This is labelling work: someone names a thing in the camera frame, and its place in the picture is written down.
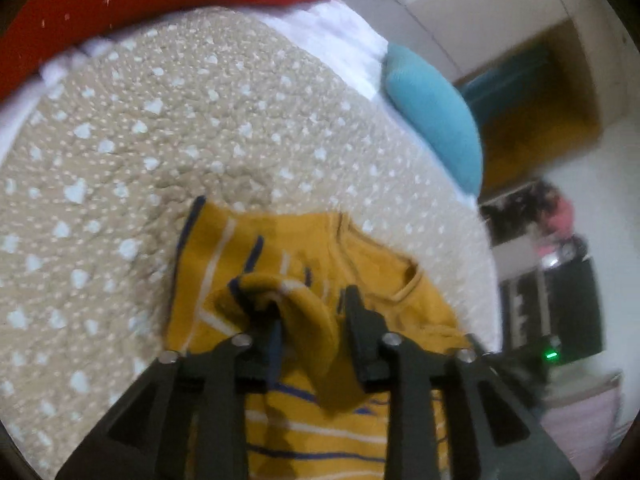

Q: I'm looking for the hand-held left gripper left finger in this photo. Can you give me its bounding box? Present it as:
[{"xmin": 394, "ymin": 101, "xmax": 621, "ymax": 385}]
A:
[{"xmin": 55, "ymin": 287, "xmax": 285, "ymax": 480}]

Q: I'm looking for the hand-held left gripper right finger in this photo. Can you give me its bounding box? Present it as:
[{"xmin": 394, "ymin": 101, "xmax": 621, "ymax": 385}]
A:
[{"xmin": 342, "ymin": 285, "xmax": 582, "ymax": 480}]

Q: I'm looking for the yellow striped shirt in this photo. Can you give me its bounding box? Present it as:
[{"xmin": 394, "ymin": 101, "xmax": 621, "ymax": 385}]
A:
[{"xmin": 165, "ymin": 195, "xmax": 482, "ymax": 480}]

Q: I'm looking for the black device with green light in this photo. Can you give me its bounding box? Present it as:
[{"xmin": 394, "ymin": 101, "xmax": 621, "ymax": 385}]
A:
[{"xmin": 500, "ymin": 255, "xmax": 605, "ymax": 361}]

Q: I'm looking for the pink bag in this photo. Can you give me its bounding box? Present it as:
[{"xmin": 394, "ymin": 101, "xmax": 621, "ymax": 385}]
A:
[{"xmin": 542, "ymin": 195, "xmax": 576, "ymax": 238}]

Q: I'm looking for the beige heart print blanket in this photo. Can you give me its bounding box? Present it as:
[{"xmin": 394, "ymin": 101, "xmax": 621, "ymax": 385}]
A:
[{"xmin": 0, "ymin": 7, "xmax": 503, "ymax": 480}]

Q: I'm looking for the teal pillow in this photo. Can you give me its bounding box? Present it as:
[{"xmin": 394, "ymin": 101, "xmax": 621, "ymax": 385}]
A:
[{"xmin": 382, "ymin": 42, "xmax": 485, "ymax": 196}]

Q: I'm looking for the brown wooden door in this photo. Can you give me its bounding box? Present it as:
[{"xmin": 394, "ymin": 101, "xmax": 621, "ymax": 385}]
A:
[{"xmin": 457, "ymin": 17, "xmax": 601, "ymax": 196}]

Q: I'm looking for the white bed sheet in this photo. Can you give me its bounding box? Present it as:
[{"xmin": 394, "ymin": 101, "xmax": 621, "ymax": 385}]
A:
[{"xmin": 0, "ymin": 0, "xmax": 493, "ymax": 211}]

